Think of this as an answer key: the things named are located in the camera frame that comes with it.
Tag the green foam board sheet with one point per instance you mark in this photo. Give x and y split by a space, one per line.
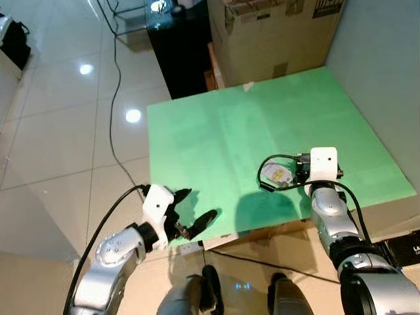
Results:
230 131

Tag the black bag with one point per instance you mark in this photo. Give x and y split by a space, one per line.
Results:
16 46

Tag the small white tape piece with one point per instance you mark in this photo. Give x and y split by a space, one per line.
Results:
249 86

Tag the flat brown cardboard box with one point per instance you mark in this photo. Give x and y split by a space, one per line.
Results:
262 233

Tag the grey robot leg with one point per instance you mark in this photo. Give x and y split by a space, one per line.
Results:
187 295
289 298

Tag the grey robot left leg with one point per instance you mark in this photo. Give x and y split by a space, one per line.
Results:
187 295

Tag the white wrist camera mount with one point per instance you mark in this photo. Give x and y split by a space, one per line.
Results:
157 203
323 164

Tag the large brown cardboard box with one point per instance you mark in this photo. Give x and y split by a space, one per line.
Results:
275 39

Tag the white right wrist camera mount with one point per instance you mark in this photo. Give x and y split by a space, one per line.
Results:
323 164

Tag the white card with orange logo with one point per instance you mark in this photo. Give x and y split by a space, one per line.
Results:
281 174

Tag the grey robot right leg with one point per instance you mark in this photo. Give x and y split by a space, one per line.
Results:
289 298

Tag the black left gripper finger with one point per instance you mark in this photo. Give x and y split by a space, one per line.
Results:
182 195
205 221

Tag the black cabinet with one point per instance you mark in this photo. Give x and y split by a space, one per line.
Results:
180 62

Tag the black laser toner box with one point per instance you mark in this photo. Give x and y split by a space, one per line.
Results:
407 251

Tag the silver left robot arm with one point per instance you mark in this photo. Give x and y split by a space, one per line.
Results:
108 262

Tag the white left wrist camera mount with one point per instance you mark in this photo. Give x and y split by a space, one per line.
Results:
157 203

